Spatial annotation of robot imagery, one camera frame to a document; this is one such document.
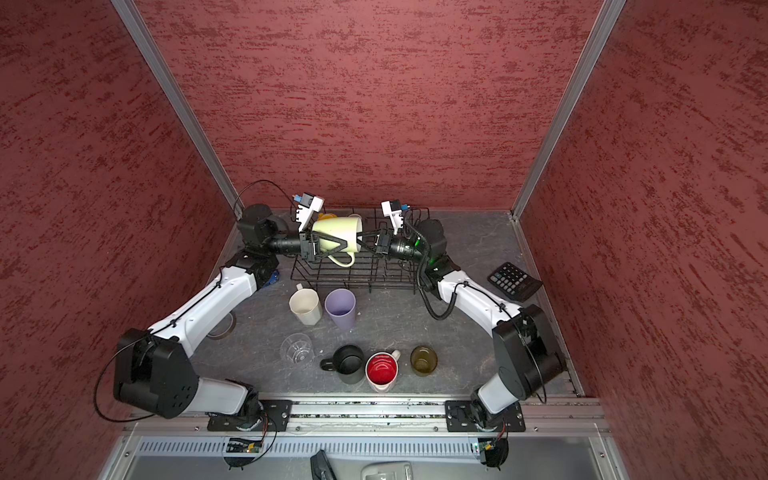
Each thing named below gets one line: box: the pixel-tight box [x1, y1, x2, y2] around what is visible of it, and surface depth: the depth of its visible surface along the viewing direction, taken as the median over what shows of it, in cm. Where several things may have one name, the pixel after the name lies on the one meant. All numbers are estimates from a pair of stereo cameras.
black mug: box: [320, 345, 365, 385], surface depth 80 cm
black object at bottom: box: [310, 449, 337, 480], surface depth 68 cm
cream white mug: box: [289, 283, 321, 326], surface depth 87 cm
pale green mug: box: [312, 214, 363, 268], surface depth 65 cm
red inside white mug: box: [365, 349, 401, 393], surface depth 79 cm
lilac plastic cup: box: [324, 288, 357, 331], surface depth 85 cm
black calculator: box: [487, 262, 543, 303], surface depth 102 cm
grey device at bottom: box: [361, 461, 413, 480], surface depth 66 cm
